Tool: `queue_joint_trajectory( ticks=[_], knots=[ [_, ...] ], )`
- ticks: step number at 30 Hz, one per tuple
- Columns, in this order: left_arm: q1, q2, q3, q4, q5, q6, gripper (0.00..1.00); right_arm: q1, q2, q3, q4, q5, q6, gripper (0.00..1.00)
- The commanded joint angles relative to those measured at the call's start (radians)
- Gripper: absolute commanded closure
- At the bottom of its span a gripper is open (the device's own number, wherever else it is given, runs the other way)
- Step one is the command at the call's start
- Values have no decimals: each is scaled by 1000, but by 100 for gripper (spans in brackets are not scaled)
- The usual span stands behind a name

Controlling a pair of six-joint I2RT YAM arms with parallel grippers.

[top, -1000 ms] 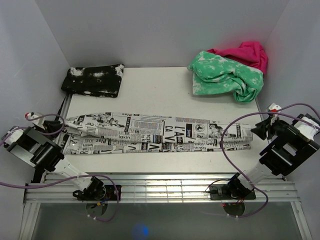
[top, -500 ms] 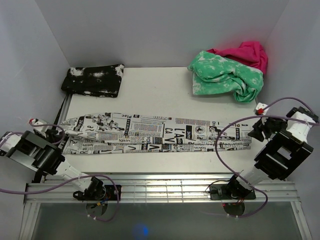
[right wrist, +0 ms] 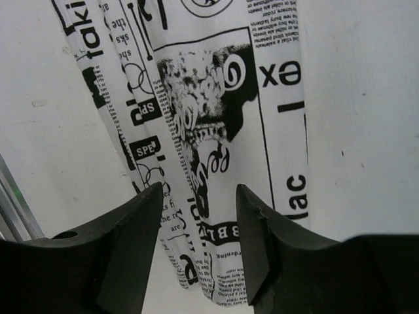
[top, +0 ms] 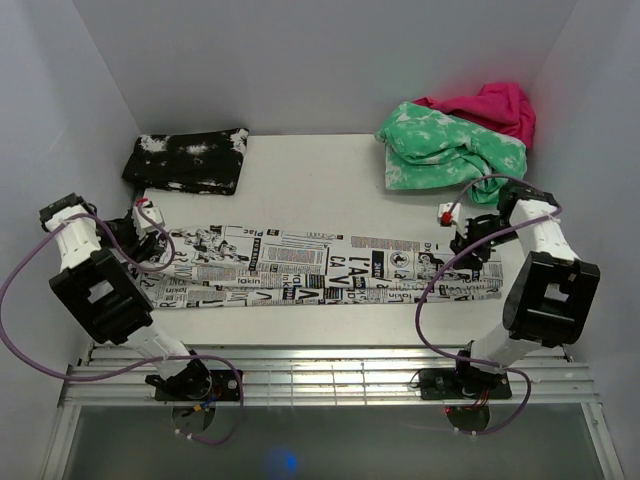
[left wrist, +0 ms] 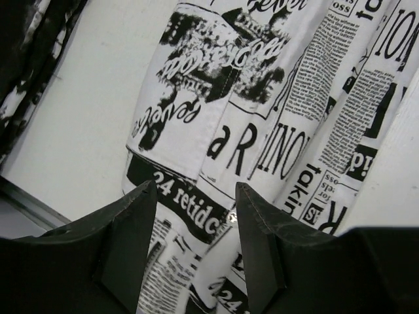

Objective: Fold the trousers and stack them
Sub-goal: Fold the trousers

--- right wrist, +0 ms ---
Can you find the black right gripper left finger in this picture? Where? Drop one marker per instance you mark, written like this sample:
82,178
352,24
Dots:
101,266

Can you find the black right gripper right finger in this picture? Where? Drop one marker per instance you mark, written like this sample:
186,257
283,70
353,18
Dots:
290,269

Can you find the newspaper print trousers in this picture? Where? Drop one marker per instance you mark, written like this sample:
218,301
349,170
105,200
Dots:
201,96

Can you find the aluminium rail frame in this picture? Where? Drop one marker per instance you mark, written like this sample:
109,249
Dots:
18,223

